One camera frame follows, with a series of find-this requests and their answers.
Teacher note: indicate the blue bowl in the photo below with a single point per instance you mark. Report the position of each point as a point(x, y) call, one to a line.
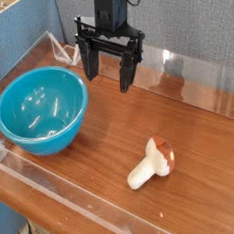
point(42, 110)

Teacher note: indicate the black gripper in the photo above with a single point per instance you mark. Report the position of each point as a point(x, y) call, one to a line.
point(108, 31)

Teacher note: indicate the clear acrylic back barrier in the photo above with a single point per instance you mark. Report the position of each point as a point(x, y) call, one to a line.
point(202, 84)

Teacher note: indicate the clear acrylic front barrier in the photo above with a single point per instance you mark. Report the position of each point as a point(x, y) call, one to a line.
point(89, 205)

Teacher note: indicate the clear acrylic barrier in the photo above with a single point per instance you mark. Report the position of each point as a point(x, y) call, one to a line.
point(89, 205)
point(202, 84)
point(11, 60)

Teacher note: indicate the white and brown toy mushroom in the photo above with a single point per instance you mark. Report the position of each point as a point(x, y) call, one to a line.
point(159, 160)

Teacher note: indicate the clear acrylic left barrier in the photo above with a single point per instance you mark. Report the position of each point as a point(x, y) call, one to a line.
point(11, 60)

